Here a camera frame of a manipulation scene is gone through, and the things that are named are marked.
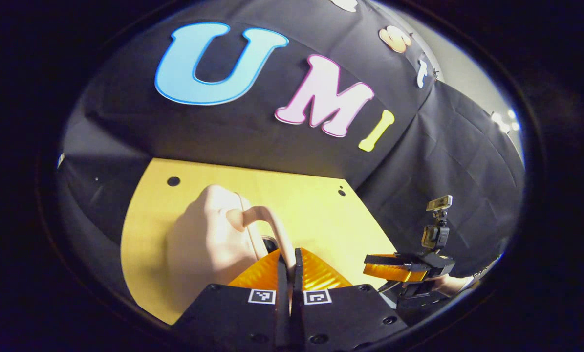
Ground ceiling light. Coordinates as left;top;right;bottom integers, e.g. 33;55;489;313
491;110;521;134

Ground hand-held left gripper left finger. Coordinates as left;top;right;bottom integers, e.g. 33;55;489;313
172;248;293;352

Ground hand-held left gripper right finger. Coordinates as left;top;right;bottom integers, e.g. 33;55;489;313
294;247;410;352

